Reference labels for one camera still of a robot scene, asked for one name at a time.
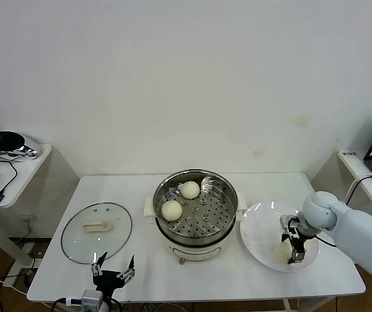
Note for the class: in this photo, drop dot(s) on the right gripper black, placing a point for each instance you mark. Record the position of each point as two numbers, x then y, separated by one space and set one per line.
299 242

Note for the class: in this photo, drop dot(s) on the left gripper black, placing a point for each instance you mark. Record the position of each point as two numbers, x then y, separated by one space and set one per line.
107 279

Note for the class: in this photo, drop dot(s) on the white steamed baozi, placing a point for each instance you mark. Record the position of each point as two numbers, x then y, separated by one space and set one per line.
190 189
283 253
171 210

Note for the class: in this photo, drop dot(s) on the steel perforated steamer basket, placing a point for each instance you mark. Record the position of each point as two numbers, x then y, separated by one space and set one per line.
211 221

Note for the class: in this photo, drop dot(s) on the white round plate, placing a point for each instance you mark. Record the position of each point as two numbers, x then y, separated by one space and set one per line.
260 234

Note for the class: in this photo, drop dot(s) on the cream electric cooking pot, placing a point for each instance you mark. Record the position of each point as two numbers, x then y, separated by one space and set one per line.
195 252

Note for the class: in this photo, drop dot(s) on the white labelled power strip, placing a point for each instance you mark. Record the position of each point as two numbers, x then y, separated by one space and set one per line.
349 154

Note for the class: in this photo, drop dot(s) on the left wrist camera silver box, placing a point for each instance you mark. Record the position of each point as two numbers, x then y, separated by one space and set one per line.
91 297

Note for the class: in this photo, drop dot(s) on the white wall socket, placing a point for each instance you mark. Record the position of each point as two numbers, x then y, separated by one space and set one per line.
26 218

